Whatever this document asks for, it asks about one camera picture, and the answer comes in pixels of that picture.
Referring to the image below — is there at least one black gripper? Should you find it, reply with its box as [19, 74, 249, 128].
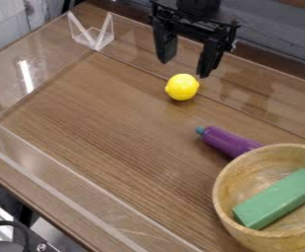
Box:
[150, 0, 241, 79]

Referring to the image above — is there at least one purple toy eggplant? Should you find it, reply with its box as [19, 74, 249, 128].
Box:
[195, 126, 263, 158]

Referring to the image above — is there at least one brown wooden bowl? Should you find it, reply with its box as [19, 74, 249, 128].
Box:
[211, 144, 305, 252]

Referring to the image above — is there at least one yellow toy lemon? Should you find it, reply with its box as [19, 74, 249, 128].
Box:
[164, 74, 199, 101]

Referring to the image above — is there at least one green rectangular block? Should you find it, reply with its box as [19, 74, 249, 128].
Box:
[233, 168, 305, 230]

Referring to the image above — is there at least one clear acrylic corner bracket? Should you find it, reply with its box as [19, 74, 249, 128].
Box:
[67, 12, 115, 51]

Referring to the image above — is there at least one clear acrylic tray wall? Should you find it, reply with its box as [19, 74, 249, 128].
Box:
[0, 124, 202, 252]

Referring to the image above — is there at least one black cable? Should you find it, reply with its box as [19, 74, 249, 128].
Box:
[0, 220, 32, 252]

